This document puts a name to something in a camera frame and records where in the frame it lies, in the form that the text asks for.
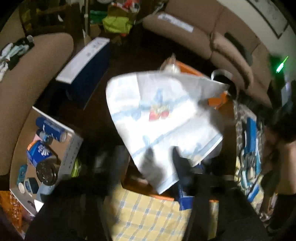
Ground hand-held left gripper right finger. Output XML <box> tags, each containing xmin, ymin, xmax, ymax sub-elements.
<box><xmin>172</xmin><ymin>147</ymin><xmax>270</xmax><ymax>241</ymax></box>

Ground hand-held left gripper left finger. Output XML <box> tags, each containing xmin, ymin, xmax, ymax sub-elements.
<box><xmin>25</xmin><ymin>146</ymin><xmax>162</xmax><ymax>241</ymax></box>

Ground white printed cloth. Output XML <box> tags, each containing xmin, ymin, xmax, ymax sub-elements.
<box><xmin>105</xmin><ymin>70</ymin><xmax>232</xmax><ymax>195</ymax></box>

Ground orange storage container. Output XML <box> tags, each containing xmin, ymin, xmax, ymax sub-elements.
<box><xmin>120</xmin><ymin>59</ymin><xmax>235</xmax><ymax>240</ymax></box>

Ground person's right forearm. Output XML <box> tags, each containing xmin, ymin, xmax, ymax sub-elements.
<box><xmin>264</xmin><ymin>139</ymin><xmax>296</xmax><ymax>195</ymax></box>

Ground yellow plaid cloth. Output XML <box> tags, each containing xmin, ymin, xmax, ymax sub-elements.
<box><xmin>103</xmin><ymin>185</ymin><xmax>195</xmax><ymax>241</ymax></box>

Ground black remote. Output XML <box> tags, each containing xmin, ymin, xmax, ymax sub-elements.
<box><xmin>224</xmin><ymin>32</ymin><xmax>253</xmax><ymax>66</ymax></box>

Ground clear plastic bag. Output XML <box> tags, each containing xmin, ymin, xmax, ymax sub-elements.
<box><xmin>159</xmin><ymin>53</ymin><xmax>181</xmax><ymax>74</ymax></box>

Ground blue can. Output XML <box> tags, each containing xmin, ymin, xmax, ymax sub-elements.
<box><xmin>35</xmin><ymin>116</ymin><xmax>68</xmax><ymax>142</ymax></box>

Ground black round lid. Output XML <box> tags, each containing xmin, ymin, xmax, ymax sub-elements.
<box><xmin>36</xmin><ymin>161</ymin><xmax>57</xmax><ymax>186</ymax></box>

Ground long blue and white box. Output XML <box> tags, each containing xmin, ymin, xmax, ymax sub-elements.
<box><xmin>55</xmin><ymin>37</ymin><xmax>111</xmax><ymax>110</ymax></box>

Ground brown sofa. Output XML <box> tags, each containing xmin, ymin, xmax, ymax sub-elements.
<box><xmin>142</xmin><ymin>0</ymin><xmax>274</xmax><ymax>108</ymax></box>

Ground dark blue jar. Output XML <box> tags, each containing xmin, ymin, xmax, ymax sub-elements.
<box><xmin>24</xmin><ymin>178</ymin><xmax>40</xmax><ymax>194</ymax></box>

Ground open cardboard box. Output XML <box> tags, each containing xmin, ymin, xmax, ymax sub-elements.
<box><xmin>9</xmin><ymin>106</ymin><xmax>84</xmax><ymax>217</ymax></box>

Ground small teal packet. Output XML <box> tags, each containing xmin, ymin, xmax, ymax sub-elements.
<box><xmin>17</xmin><ymin>164</ymin><xmax>28</xmax><ymax>185</ymax></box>

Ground yellow-green bag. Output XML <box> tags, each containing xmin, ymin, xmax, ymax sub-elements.
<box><xmin>102</xmin><ymin>13</ymin><xmax>133</xmax><ymax>36</ymax></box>

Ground white flat packet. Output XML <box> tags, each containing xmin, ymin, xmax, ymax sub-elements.
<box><xmin>158</xmin><ymin>13</ymin><xmax>194</xmax><ymax>33</ymax></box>

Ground orange patterned cloth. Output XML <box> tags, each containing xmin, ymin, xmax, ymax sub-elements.
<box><xmin>0</xmin><ymin>190</ymin><xmax>26</xmax><ymax>233</ymax></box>

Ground green cloth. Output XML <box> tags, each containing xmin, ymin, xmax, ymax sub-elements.
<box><xmin>90</xmin><ymin>10</ymin><xmax>110</xmax><ymax>25</ymax></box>

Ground black and white clothes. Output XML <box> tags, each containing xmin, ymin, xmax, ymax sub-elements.
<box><xmin>0</xmin><ymin>35</ymin><xmax>35</xmax><ymax>81</ymax></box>

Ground white bag handle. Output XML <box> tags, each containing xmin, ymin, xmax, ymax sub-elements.
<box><xmin>211</xmin><ymin>69</ymin><xmax>234</xmax><ymax>82</ymax></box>

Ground framed wall picture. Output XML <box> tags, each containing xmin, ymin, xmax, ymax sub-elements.
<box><xmin>245</xmin><ymin>0</ymin><xmax>290</xmax><ymax>39</ymax></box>

